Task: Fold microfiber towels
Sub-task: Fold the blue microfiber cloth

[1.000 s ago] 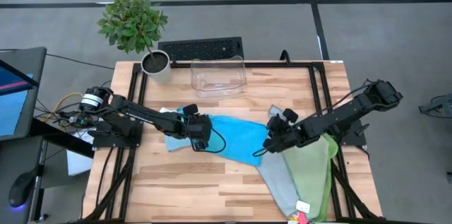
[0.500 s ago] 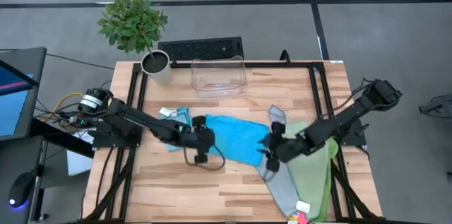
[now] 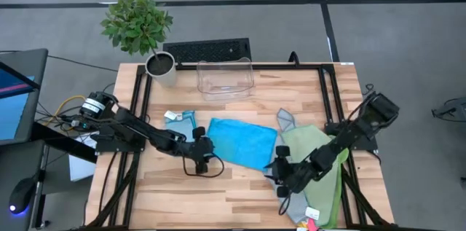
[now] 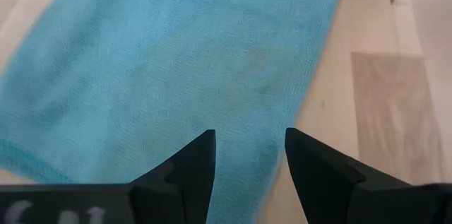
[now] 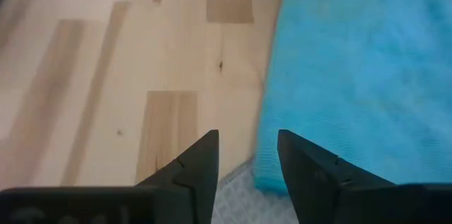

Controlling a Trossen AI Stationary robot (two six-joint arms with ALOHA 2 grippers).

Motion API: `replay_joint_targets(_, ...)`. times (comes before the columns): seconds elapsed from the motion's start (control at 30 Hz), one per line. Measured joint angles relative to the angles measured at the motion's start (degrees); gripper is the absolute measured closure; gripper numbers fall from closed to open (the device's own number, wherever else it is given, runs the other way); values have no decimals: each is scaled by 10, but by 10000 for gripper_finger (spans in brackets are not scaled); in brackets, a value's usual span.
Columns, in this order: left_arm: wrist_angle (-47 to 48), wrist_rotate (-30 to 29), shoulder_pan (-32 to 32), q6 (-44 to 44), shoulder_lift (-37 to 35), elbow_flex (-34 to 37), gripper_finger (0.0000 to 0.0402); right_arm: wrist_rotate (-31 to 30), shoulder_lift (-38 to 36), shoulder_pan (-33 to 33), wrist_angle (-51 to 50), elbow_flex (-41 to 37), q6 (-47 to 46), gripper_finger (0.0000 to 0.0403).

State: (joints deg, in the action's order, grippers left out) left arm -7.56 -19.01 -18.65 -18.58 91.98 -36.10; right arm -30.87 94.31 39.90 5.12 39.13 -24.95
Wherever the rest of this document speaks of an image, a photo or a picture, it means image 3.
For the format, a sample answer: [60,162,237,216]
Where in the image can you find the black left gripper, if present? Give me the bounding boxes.
[176,125,216,175]

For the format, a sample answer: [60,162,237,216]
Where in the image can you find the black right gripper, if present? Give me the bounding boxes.
[266,144,315,199]

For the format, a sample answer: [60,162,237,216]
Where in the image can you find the light blue teal-edged towel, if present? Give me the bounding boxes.
[163,109,198,143]

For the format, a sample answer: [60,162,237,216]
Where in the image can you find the grey waffle-weave towel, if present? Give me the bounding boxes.
[268,108,311,225]

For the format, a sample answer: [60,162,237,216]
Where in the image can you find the turquoise terry towel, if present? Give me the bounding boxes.
[206,117,279,173]

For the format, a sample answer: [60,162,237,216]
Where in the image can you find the green microfiber towel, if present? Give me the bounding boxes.
[280,124,350,230]

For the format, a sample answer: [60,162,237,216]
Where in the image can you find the clear plastic bin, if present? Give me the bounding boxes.
[196,57,255,101]

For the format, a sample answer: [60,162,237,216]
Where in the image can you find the white plant pot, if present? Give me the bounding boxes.
[144,51,178,87]

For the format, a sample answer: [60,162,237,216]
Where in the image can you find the white paper sheet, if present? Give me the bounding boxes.
[68,134,98,182]

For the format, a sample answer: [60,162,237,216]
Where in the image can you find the green leafy plant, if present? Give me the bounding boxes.
[100,0,174,57]

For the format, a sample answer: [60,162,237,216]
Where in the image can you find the black side desk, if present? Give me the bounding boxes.
[0,121,98,231]

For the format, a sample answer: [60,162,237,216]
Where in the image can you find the grey chair base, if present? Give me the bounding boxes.
[431,95,466,123]

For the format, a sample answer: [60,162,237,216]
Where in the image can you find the black computer mouse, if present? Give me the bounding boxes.
[8,176,38,216]

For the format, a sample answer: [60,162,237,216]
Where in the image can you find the monitor with blue screen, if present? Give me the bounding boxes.
[0,48,50,146]

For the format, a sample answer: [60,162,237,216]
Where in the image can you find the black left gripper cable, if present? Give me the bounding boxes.
[181,152,226,179]

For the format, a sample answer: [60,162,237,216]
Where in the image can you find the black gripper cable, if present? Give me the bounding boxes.
[277,190,293,217]
[181,152,226,179]

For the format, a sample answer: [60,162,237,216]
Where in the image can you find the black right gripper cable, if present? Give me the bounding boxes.
[277,190,293,217]

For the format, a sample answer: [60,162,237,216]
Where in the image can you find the black aluminium table frame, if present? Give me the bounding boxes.
[86,62,395,230]

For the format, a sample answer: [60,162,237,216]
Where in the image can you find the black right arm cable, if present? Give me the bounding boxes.
[347,83,376,122]

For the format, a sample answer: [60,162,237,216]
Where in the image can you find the yellow cable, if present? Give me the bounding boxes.
[53,94,87,123]

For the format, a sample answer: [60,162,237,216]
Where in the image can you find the thin black floor cable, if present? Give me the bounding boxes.
[47,54,119,73]

